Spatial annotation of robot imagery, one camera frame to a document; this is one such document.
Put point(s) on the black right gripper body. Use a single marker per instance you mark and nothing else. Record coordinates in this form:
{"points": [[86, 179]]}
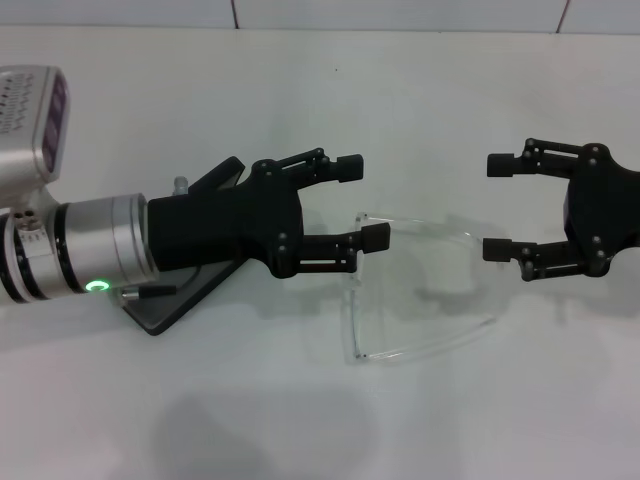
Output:
{"points": [[605, 210]]}

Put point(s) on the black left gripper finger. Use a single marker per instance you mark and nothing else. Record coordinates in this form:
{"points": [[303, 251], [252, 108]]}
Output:
{"points": [[347, 167], [375, 237]]}

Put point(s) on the silver flange port stub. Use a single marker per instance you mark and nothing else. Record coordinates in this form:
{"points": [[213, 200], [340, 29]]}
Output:
{"points": [[180, 184]]}

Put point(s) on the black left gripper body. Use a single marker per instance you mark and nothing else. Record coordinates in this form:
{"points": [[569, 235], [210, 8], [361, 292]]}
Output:
{"points": [[225, 225]]}

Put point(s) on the black glasses case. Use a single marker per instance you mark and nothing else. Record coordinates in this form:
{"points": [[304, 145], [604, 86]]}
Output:
{"points": [[170, 312]]}

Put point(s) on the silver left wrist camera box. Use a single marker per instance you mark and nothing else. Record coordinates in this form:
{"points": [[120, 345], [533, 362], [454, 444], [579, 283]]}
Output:
{"points": [[30, 120]]}

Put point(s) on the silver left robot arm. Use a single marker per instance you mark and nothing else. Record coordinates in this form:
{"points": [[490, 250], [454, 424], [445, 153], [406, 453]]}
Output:
{"points": [[90, 240]]}

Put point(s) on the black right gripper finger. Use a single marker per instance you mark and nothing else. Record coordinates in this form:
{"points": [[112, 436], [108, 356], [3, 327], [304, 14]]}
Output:
{"points": [[497, 250], [502, 165]]}

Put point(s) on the clear white glasses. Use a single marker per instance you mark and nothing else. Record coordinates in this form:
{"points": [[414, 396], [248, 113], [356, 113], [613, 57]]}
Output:
{"points": [[357, 330]]}

